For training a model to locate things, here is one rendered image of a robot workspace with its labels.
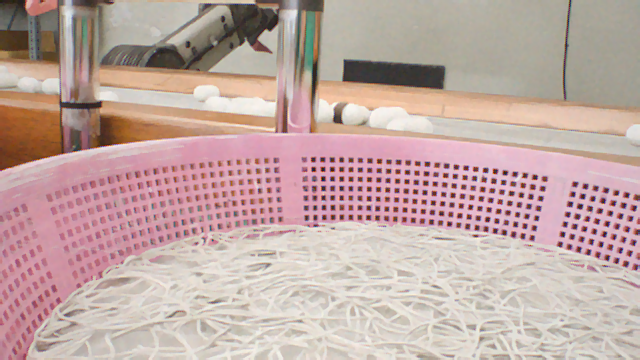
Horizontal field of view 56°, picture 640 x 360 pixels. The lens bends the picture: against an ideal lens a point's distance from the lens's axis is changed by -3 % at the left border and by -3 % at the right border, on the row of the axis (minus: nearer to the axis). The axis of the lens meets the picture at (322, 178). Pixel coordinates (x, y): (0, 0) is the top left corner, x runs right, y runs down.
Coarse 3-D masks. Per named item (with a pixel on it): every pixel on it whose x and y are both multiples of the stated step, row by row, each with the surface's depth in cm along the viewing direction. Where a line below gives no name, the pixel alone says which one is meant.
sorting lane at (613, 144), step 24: (120, 96) 74; (144, 96) 75; (168, 96) 76; (192, 96) 78; (432, 120) 65; (456, 120) 66; (528, 144) 52; (552, 144) 52; (576, 144) 53; (600, 144) 54; (624, 144) 55
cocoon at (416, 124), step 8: (392, 120) 47; (400, 120) 46; (408, 120) 46; (416, 120) 47; (424, 120) 47; (392, 128) 46; (400, 128) 46; (408, 128) 46; (416, 128) 46; (424, 128) 47; (432, 128) 47
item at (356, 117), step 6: (336, 102) 57; (348, 108) 55; (354, 108) 55; (360, 108) 56; (342, 114) 55; (348, 114) 55; (354, 114) 55; (360, 114) 55; (342, 120) 56; (348, 120) 55; (354, 120) 55; (360, 120) 56
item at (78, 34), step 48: (96, 0) 36; (144, 0) 35; (192, 0) 33; (240, 0) 32; (288, 0) 30; (96, 48) 37; (288, 48) 31; (96, 96) 38; (288, 96) 31; (96, 144) 38
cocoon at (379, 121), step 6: (378, 114) 51; (384, 114) 51; (390, 114) 51; (396, 114) 51; (402, 114) 52; (372, 120) 51; (378, 120) 51; (384, 120) 51; (390, 120) 51; (372, 126) 51; (378, 126) 51; (384, 126) 51
